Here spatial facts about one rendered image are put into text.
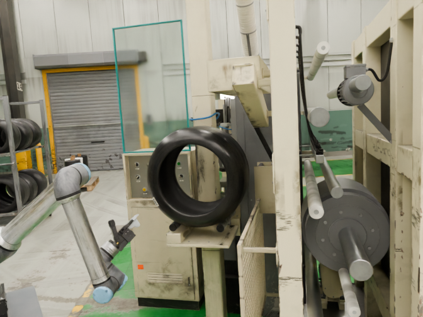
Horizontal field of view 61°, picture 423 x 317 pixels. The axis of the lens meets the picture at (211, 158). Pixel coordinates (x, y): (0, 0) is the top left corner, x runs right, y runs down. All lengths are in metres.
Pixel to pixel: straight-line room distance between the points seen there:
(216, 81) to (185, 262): 1.65
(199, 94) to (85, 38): 9.59
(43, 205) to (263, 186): 1.24
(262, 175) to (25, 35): 10.79
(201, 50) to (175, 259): 1.58
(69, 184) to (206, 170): 0.95
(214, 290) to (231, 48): 9.32
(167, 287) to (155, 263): 0.21
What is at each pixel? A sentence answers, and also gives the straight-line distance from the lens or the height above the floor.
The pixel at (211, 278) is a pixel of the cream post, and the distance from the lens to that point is 2.61.
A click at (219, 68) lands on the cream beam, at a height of 1.74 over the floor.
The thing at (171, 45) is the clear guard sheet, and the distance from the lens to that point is 2.78.
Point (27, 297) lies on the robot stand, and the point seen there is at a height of 0.60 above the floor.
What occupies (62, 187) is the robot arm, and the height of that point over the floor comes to 1.24.
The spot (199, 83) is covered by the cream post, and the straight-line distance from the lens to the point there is 2.36.
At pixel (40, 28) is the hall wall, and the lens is 12.28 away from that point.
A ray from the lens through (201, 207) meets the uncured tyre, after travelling 2.32.
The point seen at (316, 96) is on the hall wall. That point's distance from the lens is 11.63.
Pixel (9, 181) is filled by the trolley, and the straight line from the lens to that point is 5.58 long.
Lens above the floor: 1.54
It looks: 7 degrees down
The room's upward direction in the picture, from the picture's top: 3 degrees counter-clockwise
